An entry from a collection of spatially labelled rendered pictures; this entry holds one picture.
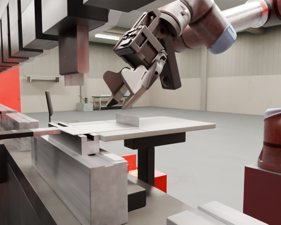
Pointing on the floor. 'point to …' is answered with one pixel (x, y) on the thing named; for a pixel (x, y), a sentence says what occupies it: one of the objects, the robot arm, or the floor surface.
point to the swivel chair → (52, 111)
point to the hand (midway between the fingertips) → (120, 105)
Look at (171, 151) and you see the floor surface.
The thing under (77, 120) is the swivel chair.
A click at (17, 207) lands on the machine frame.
